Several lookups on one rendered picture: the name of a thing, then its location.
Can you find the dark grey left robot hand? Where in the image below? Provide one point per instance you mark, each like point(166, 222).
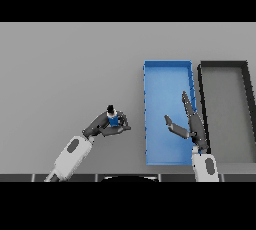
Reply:
point(100, 124)

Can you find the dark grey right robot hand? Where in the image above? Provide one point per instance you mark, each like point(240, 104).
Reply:
point(196, 128)

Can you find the blue pipe with dark end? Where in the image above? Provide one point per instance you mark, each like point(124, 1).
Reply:
point(113, 117)

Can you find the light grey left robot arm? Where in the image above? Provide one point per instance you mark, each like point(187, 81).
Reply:
point(70, 156)

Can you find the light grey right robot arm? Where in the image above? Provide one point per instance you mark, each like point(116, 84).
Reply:
point(205, 166)

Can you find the blue bin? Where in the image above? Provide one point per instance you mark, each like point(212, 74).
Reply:
point(166, 114)

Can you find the dark grey bin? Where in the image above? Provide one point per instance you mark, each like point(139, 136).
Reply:
point(226, 107)

